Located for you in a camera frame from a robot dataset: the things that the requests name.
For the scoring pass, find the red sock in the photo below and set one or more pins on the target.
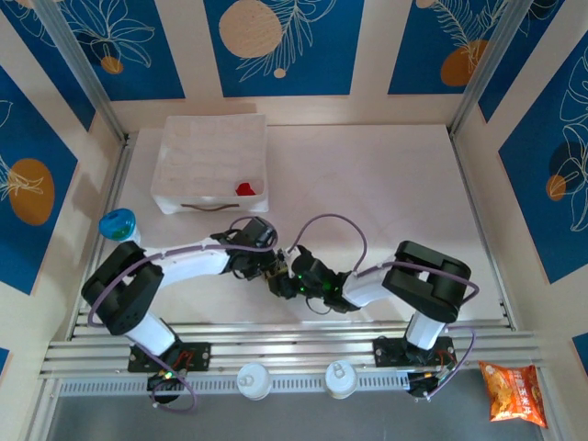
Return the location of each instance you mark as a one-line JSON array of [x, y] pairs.
[[245, 189]]

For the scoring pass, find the white fabric organizer box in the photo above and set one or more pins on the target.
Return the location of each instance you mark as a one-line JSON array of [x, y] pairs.
[[206, 156]]

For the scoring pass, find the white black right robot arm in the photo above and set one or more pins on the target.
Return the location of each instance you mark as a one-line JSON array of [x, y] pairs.
[[441, 280]]

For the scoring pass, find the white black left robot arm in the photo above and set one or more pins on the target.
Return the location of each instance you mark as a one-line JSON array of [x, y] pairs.
[[193, 262]]

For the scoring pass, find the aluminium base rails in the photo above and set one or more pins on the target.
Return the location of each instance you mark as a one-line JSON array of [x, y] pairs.
[[298, 349]]

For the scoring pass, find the white bottle cap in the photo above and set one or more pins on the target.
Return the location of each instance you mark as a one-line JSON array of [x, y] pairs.
[[341, 379], [252, 380]]

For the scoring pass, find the black controller board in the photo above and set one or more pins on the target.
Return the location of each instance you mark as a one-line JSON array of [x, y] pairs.
[[167, 386], [427, 383]]

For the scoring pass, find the orange snack bag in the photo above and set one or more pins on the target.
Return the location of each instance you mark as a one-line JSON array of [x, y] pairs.
[[512, 395]]

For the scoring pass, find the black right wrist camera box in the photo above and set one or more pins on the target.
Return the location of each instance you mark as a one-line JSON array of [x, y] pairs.
[[307, 266]]

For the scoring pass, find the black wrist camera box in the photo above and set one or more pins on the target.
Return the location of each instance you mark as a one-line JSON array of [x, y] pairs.
[[257, 234], [307, 266]]

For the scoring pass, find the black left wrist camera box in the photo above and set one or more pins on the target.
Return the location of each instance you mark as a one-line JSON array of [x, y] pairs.
[[257, 234]]

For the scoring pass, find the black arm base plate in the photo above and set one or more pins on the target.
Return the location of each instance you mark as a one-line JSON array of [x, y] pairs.
[[197, 356], [388, 351]]

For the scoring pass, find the aluminium side rail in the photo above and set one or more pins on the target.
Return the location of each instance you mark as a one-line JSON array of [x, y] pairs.
[[468, 184], [114, 184]]

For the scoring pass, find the aluminium frame post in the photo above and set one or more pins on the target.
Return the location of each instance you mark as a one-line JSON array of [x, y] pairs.
[[491, 59], [78, 59]]

